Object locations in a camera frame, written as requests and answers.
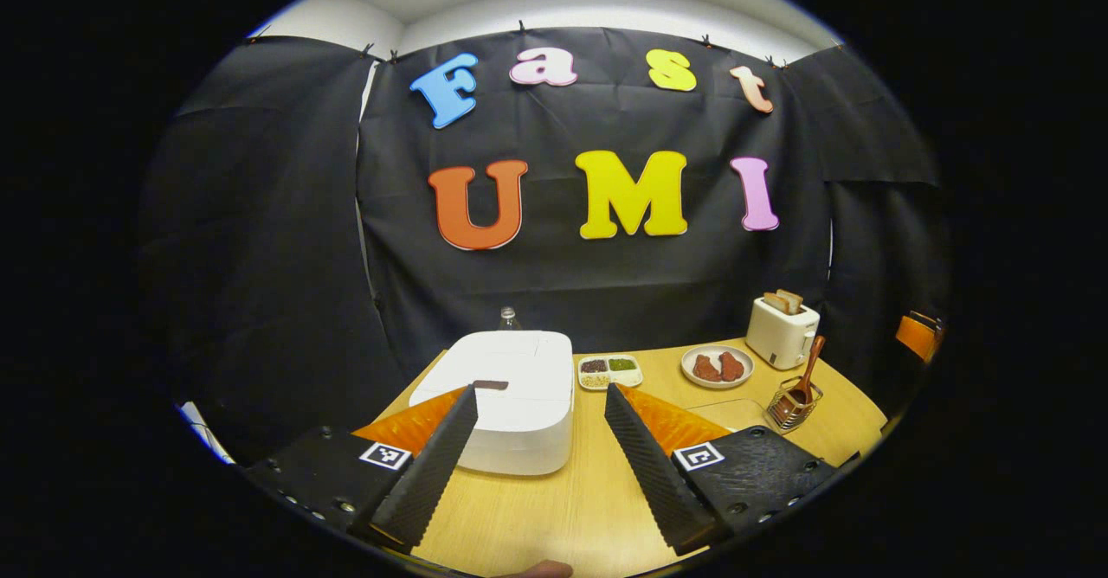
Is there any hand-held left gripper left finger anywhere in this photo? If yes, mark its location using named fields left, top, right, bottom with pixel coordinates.
left=242, top=384, right=480, bottom=555

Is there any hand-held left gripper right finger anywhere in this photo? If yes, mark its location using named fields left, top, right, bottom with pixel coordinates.
left=603, top=382, right=839, bottom=557

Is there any brown wooden spoon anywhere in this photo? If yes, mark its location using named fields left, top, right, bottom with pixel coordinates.
left=773, top=336, right=827, bottom=414

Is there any white rice cooker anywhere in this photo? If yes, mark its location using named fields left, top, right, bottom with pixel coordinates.
left=409, top=330, right=576, bottom=477

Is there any wire chopstick holder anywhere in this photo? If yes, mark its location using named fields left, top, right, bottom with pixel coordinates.
left=766, top=376, right=824, bottom=433

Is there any white divided dish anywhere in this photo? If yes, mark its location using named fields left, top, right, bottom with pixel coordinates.
left=577, top=354, right=644, bottom=391

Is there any white round plate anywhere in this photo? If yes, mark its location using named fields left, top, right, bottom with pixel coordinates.
left=680, top=344, right=755, bottom=389

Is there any white toaster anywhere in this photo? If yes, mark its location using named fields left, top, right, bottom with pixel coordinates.
left=745, top=296, right=821, bottom=371

